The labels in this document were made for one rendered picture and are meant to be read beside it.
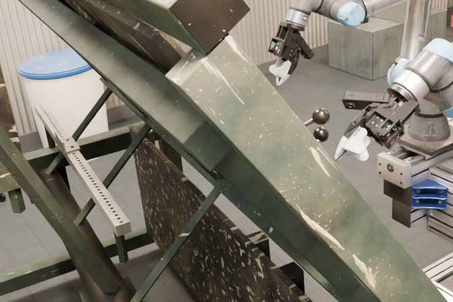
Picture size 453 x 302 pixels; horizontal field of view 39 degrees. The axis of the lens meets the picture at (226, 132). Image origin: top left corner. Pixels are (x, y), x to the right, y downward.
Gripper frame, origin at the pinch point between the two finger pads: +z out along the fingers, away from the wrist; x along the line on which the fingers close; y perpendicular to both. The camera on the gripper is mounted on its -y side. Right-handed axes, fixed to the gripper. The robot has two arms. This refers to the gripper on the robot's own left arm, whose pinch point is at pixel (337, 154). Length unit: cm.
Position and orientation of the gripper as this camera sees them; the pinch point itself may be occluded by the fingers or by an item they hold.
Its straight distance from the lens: 146.5
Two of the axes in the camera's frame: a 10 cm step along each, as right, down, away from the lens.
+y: 6.2, 5.2, -5.9
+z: -6.9, 7.2, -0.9
